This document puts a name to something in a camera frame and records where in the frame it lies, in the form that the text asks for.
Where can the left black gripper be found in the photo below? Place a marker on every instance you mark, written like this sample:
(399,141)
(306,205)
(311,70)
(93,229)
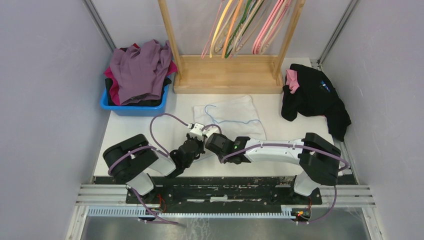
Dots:
(200,141)

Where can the white skirt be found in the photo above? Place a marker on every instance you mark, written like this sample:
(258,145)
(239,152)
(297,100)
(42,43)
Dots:
(200,117)

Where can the purple garment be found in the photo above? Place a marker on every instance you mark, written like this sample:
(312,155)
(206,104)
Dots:
(151,50)

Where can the beige wooden hanger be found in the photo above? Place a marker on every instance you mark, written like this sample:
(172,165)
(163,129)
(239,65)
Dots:
(277,21)

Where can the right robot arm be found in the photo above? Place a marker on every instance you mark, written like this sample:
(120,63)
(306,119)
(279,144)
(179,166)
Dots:
(319,159)

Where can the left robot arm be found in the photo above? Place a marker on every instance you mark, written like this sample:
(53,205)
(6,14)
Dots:
(128,160)

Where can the wooden hanger rack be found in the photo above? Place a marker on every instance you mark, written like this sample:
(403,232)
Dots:
(242,72)

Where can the yellow hanger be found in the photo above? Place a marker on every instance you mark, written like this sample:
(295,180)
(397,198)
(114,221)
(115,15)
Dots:
(218,26)

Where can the pink hanger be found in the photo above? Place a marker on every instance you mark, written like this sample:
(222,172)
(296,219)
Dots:
(256,42)

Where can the orange hanger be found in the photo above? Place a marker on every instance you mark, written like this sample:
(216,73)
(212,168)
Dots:
(233,17)

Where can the green hanger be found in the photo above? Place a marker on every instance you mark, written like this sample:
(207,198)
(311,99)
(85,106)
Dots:
(237,32)

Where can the blue plastic bin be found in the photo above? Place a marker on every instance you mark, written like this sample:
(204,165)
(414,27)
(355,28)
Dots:
(137,111)

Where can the magenta garment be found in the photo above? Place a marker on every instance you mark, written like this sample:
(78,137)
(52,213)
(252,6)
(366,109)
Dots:
(136,80)

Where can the pink garment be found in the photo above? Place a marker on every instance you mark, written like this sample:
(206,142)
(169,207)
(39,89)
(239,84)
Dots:
(292,80)

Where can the black garment pile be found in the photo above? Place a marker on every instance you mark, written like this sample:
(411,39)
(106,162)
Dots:
(316,96)

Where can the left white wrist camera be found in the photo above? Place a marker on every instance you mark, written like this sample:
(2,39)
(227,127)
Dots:
(196,131)

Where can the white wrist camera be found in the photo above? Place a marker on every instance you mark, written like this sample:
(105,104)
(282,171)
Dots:
(196,131)
(210,129)

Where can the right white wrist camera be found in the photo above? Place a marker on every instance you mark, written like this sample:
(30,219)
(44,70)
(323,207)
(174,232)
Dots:
(210,129)

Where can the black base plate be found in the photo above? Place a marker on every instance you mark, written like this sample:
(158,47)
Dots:
(227,195)

